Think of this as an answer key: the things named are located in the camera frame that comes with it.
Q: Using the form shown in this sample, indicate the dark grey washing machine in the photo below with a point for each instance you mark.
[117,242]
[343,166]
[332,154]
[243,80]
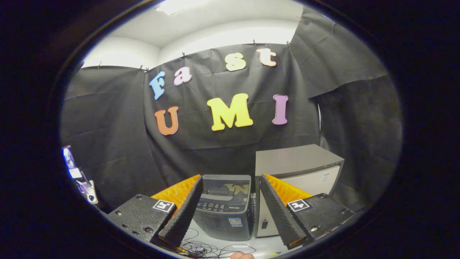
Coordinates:
[226,208]

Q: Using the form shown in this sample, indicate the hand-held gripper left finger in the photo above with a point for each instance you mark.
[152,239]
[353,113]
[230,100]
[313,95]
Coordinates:
[185,212]

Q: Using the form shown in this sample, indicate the black backdrop cloth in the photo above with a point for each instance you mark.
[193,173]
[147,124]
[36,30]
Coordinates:
[233,151]

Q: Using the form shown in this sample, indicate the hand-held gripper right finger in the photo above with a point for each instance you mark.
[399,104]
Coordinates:
[278,212]

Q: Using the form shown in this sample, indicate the white and blue equipment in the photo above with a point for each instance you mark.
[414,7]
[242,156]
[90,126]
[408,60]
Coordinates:
[81,180]

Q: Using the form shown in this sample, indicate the grey cabinet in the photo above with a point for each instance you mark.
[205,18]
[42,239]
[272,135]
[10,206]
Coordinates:
[298,160]

